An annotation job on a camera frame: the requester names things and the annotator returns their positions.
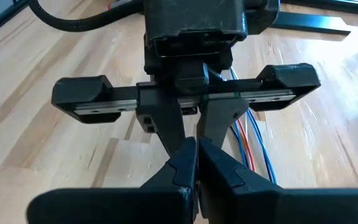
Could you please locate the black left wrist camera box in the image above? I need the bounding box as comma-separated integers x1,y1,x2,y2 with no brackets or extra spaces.
143,0,249,58

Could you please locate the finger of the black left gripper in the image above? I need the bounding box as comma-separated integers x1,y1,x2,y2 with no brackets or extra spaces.
135,90,188,158
196,98,250,149

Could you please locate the long black strip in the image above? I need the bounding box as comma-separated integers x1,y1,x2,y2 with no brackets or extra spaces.
272,11,351,35

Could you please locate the multicolour wire harness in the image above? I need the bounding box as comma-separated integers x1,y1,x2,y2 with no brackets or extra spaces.
228,67,278,185

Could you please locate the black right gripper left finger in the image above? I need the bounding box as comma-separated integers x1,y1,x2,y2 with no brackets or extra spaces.
140,136,198,218

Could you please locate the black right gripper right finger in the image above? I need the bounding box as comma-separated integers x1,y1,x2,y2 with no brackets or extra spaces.
198,138,283,224

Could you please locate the black braided camera cable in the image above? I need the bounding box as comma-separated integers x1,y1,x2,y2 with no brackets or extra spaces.
27,0,145,33

